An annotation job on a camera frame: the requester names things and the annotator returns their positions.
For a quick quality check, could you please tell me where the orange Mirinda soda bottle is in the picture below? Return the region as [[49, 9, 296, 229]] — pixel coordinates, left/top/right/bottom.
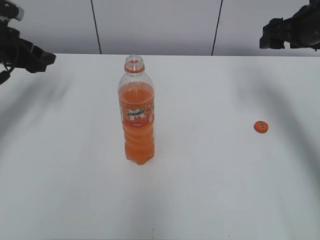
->
[[117, 55, 155, 165]]

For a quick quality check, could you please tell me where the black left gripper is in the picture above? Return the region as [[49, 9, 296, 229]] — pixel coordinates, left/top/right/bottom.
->
[[0, 27, 57, 73]]

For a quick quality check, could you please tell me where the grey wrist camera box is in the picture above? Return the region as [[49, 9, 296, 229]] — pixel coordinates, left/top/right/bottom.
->
[[0, 0, 25, 21]]

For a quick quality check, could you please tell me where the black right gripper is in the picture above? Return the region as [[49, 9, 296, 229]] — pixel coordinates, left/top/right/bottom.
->
[[259, 0, 320, 51]]

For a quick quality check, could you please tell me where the orange bottle cap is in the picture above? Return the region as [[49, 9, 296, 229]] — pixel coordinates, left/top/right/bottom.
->
[[253, 120, 269, 134]]

